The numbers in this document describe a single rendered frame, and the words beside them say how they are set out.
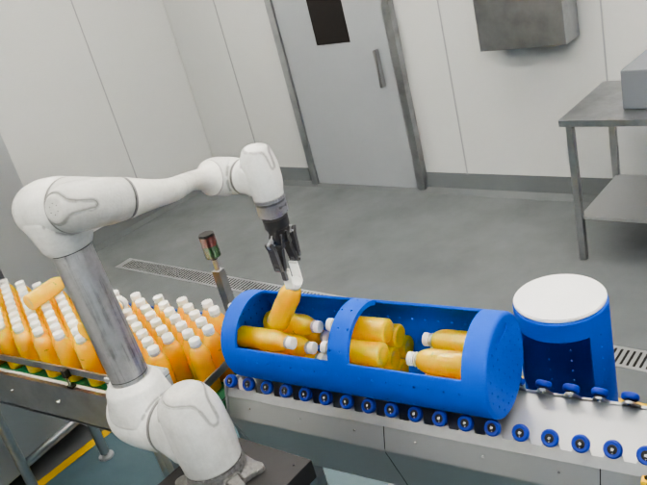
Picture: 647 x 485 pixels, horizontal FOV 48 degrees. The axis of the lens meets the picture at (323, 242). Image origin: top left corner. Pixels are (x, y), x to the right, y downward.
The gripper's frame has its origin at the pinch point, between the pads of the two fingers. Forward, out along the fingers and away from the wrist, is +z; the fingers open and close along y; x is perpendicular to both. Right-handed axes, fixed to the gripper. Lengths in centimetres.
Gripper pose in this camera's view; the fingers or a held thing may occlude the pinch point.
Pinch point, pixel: (292, 275)
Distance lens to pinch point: 220.0
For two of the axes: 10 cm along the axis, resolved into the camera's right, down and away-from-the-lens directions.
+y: 5.0, -4.7, 7.2
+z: 2.4, 8.8, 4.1
